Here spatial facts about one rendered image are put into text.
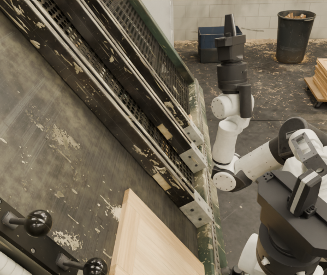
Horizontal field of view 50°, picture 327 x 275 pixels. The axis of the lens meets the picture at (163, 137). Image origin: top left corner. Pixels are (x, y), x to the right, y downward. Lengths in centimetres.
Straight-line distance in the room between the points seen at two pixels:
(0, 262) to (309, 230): 44
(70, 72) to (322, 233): 80
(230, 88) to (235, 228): 168
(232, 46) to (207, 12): 516
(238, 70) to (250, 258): 58
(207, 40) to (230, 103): 417
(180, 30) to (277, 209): 586
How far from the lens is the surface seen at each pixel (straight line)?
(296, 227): 45
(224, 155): 115
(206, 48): 522
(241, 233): 256
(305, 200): 42
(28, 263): 65
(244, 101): 103
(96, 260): 56
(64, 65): 104
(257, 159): 113
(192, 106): 214
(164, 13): 474
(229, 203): 276
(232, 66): 102
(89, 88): 105
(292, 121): 108
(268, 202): 46
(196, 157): 155
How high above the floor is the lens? 189
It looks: 33 degrees down
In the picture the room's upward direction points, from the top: 3 degrees counter-clockwise
